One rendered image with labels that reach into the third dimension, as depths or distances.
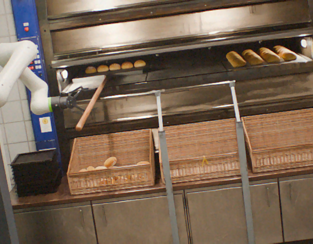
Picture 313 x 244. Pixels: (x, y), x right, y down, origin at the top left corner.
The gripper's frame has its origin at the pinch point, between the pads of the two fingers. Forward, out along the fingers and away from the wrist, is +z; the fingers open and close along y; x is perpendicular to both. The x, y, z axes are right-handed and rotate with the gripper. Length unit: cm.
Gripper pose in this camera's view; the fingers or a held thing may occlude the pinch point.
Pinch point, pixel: (93, 99)
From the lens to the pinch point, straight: 397.4
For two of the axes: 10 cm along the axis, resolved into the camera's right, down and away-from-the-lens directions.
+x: -0.3, 2.1, -9.8
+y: 1.3, 9.7, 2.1
